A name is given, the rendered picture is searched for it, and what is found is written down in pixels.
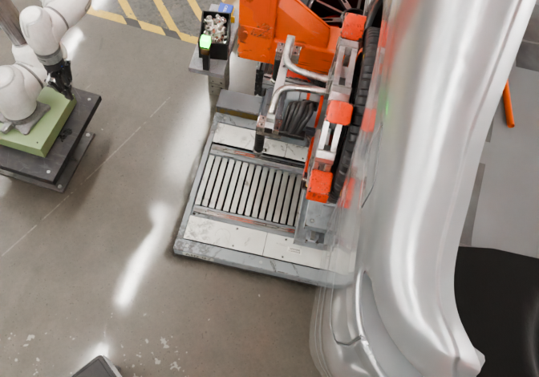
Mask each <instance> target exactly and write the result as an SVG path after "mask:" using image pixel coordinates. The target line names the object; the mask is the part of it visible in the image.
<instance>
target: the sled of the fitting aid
mask: <svg viewBox="0 0 539 377"><path fill-rule="evenodd" d="M306 191H307V190H305V189H304V190H303V194H302V202H301V206H300V210H299V214H298V222H297V226H296V230H295V235H294V242H293V244H295V245H301V246H305V247H309V248H313V249H319V250H323V245H324V240H325V235H326V234H325V233H320V232H316V231H313V230H308V229H304V223H305V219H306V211H307V207H308V202H309V200H307V199H306Z"/></svg>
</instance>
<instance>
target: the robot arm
mask: <svg viewBox="0 0 539 377"><path fill-rule="evenodd" d="M40 1H41V2H42V3H43V8H41V7H39V6H28V7H27V8H25V9H24V10H23V11H22V12H21V14H20V12H19V11H18V9H17V7H16V6H15V5H14V3H13V2H12V1H11V0H0V27H1V28H2V30H3V31H4V33H5V34H6V36H7V37H8V38H9V40H10V41H11V42H12V43H13V45H12V53H13V54H14V59H15V61H16V63H15V64H14V65H3V66H0V112H1V113H0V123H3V126H2V128H1V130H0V131H1V132H2V133H3V134H6V133H8V132H9V131H11V130H12V129H15V130H17V131H20V132H21V133H22V134H23V135H24V136H27V135H29V133H30V130H31V129H32V128H33V127H34V126H35V125H36V124H37V123H38V122H39V121H40V119H41V118H42V117H43V116H44V115H45V114H46V113H47V112H48V111H50V109H51V106H50V105H49V104H45V103H41V102H39V101H38V100H36V99H37V98H38V96H39V93H40V92H41V90H42V89H43V88H44V87H45V86H47V85H48V84H49V85H50V86H51V87H52V88H53V89H54V90H55V91H57V92H58V93H60V94H63V95H64V96H65V98H66V99H69V100H70V101H72V100H73V99H74V97H73V95H72V93H71V85H70V83H71V82H72V75H71V61H70V60H69V59H67V49H66V47H65V46H64V45H63V44H62V43H61V42H60V40H61V38H62V37H63V35H64V34H65V33H66V31H67V30H69V29H70V28H71V27H73V26H74V25H75V24H76V23H77V22H78V21H79V20H80V19H81V18H82V17H83V16H84V15H85V14H86V13H87V12H88V10H89V9H90V7H91V0H40ZM68 77H69V78H68ZM53 79H55V82H56V83H57V85H56V84H55V83H54V82H53Z"/></svg>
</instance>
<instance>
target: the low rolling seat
mask: <svg viewBox="0 0 539 377"><path fill-rule="evenodd" d="M120 371H121V368H120V367H119V366H117V365H116V366H114V365H113V363H112V362H111V361H110V360H109V359H108V358H106V357H105V356H104V355H103V354H101V355H98V356H96V357H95V358H94V359H93V360H92V361H90V362H89V363H88V364H86V365H85V366H84V367H82V368H81V369H80V370H78V371H77V372H76V373H74V374H73V375H72V376H71V377H122V375H121V374H120Z"/></svg>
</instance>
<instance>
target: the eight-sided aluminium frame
mask: <svg viewBox="0 0 539 377"><path fill-rule="evenodd" d="M358 50H359V42H356V41H353V40H349V39H342V38H341V37H340V36H339V37H338V41H337V44H336V48H335V53H334V58H333V61H332V64H331V67H330V70H329V72H332V69H333V66H334V62H336V66H335V69H334V78H333V82H332V84H331V87H330V94H329V98H328V101H327V102H328V103H329V100H331V99H333V100H337V101H342V102H345V103H349V101H350V97H351V90H352V87H351V84H352V79H353V74H354V69H355V60H356V56H357V54H358ZM344 55H345V57H344V59H343V56H344ZM342 61H343V62H342ZM348 63H349V64H348ZM347 65H348V70H347V75H346V82H345V86H342V85H338V82H339V78H340V73H341V69H342V66H344V67H347ZM329 124H330V122H326V121H325V118H324V122H323V126H322V129H317V128H315V136H314V143H313V147H312V152H311V156H310V161H309V164H308V169H307V172H308V176H307V181H306V187H307V186H308V183H309V181H308V179H310V174H311V171H312V169H313V168H314V169H317V170H322V171H325V172H330V168H331V166H332V165H333V164H334V159H335V156H336V153H337V146H338V140H339V137H340V133H341V130H342V125H341V124H336V126H335V130H334V135H333V139H332V142H331V146H330V145H328V144H329V139H330V134H331V130H332V129H330V128H329V129H328V127H329ZM320 132H321V135H320ZM319 136H320V139H319ZM318 141H319V142H318Z"/></svg>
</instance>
